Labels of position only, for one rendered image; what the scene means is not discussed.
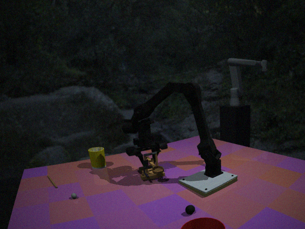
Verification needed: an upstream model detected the yellow cup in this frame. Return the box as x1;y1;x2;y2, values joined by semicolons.
88;147;106;169

